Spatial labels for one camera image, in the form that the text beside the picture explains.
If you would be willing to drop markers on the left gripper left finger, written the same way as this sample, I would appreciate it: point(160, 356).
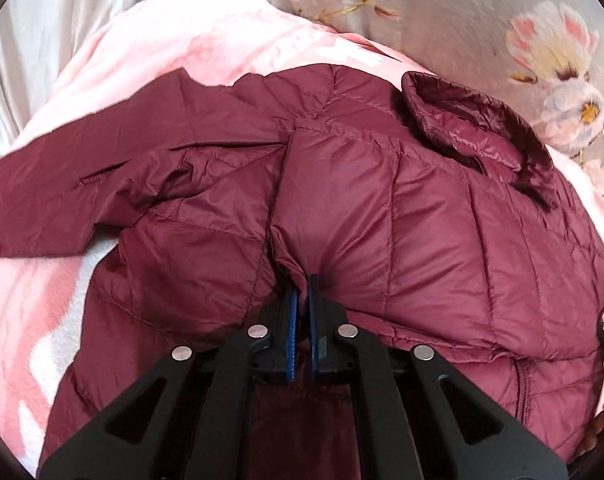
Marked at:
point(189, 417)

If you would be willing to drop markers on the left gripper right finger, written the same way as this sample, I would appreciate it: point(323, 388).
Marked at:
point(415, 415)

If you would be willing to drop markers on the maroon quilted down jacket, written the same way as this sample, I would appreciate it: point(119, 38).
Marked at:
point(429, 210)

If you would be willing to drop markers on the pink bow-print blanket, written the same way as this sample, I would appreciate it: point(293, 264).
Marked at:
point(216, 42)

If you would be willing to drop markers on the grey floral quilt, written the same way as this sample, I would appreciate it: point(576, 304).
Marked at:
point(544, 58)

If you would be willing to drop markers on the silver satin curtain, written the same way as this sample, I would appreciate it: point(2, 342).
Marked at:
point(37, 40)

